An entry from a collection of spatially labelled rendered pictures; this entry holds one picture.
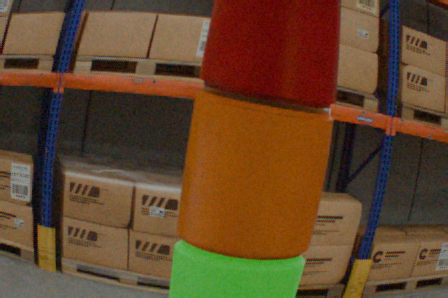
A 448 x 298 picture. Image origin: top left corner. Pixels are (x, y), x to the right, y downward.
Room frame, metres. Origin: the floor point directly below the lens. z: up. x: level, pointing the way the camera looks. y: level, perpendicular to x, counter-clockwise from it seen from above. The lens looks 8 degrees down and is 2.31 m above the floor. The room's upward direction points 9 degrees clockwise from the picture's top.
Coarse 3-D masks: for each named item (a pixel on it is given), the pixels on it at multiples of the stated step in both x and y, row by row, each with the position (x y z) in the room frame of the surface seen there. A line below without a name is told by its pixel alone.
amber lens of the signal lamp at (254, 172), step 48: (240, 96) 0.41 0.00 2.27; (192, 144) 0.41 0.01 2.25; (240, 144) 0.39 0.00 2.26; (288, 144) 0.39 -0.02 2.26; (192, 192) 0.40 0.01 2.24; (240, 192) 0.39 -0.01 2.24; (288, 192) 0.39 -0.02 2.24; (192, 240) 0.40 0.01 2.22; (240, 240) 0.39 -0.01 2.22; (288, 240) 0.40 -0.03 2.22
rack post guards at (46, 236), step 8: (40, 232) 7.73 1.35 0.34; (48, 232) 7.74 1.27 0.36; (40, 240) 7.73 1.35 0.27; (48, 240) 7.75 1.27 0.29; (40, 248) 7.73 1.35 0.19; (48, 248) 7.74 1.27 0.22; (40, 256) 7.73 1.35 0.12; (48, 256) 7.74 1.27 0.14; (40, 264) 7.73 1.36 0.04; (48, 264) 7.74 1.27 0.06; (360, 264) 8.45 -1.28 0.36; (368, 264) 8.47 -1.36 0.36; (56, 272) 7.77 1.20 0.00; (352, 272) 8.48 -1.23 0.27; (360, 272) 8.45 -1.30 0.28; (368, 272) 8.49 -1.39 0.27; (352, 280) 8.45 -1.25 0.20; (360, 280) 8.46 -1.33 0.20; (352, 288) 8.45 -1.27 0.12; (360, 288) 8.47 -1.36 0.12; (344, 296) 8.48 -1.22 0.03; (352, 296) 8.45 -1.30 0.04; (360, 296) 8.51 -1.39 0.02
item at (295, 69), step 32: (224, 0) 0.40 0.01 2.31; (256, 0) 0.39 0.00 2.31; (288, 0) 0.39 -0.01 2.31; (320, 0) 0.40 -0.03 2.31; (224, 32) 0.40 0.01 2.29; (256, 32) 0.39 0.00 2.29; (288, 32) 0.39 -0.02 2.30; (320, 32) 0.40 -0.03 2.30; (224, 64) 0.40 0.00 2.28; (256, 64) 0.39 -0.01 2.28; (288, 64) 0.39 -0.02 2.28; (320, 64) 0.40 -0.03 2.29; (256, 96) 0.39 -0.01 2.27; (288, 96) 0.39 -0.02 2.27; (320, 96) 0.40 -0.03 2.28
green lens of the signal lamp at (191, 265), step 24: (192, 264) 0.40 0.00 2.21; (216, 264) 0.39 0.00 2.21; (240, 264) 0.39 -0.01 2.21; (264, 264) 0.40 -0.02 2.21; (288, 264) 0.40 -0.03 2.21; (192, 288) 0.40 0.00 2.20; (216, 288) 0.39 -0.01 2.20; (240, 288) 0.39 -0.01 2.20; (264, 288) 0.39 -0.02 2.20; (288, 288) 0.40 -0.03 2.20
